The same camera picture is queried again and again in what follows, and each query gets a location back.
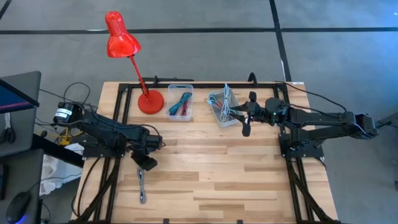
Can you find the black computer mouse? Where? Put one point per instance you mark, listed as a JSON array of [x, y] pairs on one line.
[[17, 207]]

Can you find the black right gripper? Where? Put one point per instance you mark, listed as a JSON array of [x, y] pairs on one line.
[[256, 112]]

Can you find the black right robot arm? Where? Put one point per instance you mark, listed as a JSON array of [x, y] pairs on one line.
[[326, 124]]

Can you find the dark laptop screen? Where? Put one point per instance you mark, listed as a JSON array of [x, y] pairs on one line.
[[15, 93]]

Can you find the yellow clamp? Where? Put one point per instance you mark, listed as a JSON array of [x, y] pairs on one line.
[[66, 137]]

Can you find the red desk lamp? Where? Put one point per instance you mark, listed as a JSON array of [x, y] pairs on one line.
[[150, 102]]

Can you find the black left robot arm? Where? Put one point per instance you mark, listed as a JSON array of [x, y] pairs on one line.
[[105, 130]]

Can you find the white plastic bag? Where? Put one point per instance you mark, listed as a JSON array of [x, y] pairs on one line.
[[56, 174]]

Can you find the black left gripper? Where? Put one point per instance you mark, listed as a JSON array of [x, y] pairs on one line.
[[150, 155]]

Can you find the clear plastic bin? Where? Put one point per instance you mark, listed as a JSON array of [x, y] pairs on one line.
[[174, 116]]

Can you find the black table frame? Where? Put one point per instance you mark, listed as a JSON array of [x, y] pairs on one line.
[[202, 84]]

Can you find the white plastic bin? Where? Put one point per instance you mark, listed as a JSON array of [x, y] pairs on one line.
[[228, 124]]

